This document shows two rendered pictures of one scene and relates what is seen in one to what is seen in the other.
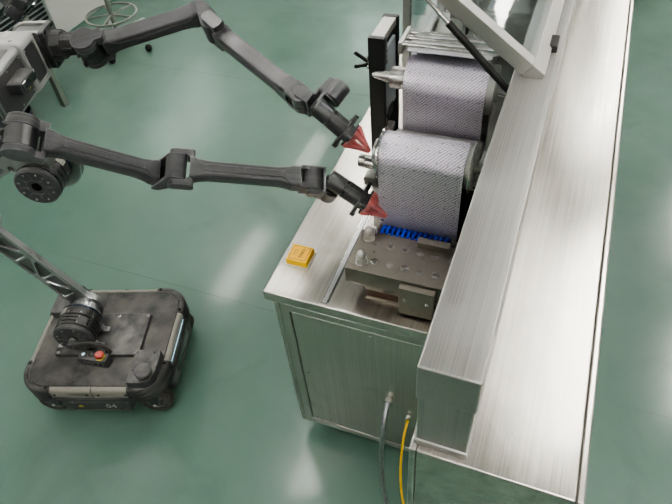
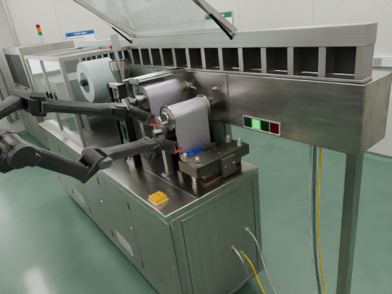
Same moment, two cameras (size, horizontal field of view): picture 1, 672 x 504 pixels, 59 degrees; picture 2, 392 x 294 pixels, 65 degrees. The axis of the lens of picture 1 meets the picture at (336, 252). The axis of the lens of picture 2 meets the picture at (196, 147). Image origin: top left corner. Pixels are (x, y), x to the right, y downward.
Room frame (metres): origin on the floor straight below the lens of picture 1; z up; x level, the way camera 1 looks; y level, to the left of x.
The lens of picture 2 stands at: (0.42, 1.23, 1.75)
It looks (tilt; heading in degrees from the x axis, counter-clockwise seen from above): 23 degrees down; 299
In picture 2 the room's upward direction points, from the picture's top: 7 degrees counter-clockwise
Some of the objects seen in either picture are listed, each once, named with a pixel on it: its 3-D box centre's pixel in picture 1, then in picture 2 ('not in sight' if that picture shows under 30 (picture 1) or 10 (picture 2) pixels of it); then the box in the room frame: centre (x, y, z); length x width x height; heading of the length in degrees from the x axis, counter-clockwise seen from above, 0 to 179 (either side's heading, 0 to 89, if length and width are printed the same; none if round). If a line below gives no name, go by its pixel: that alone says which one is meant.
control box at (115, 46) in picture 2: not in sight; (114, 42); (1.82, -0.43, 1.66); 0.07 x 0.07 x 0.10; 42
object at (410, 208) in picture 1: (417, 212); (193, 137); (1.23, -0.25, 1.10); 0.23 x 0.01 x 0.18; 65
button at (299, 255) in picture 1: (300, 255); (157, 197); (1.29, 0.11, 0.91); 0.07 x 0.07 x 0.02; 65
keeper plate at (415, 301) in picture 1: (416, 302); (228, 165); (1.01, -0.21, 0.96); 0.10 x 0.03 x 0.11; 65
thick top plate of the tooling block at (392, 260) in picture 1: (420, 269); (214, 156); (1.10, -0.23, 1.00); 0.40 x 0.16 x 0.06; 65
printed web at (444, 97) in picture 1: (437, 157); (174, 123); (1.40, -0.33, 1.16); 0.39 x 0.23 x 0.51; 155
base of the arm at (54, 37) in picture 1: (62, 43); not in sight; (1.79, 0.77, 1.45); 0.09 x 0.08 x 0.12; 173
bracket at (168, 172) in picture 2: (375, 194); (164, 151); (1.38, -0.14, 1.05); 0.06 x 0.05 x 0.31; 65
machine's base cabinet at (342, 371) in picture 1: (456, 173); (128, 186); (2.16, -0.61, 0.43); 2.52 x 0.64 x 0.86; 155
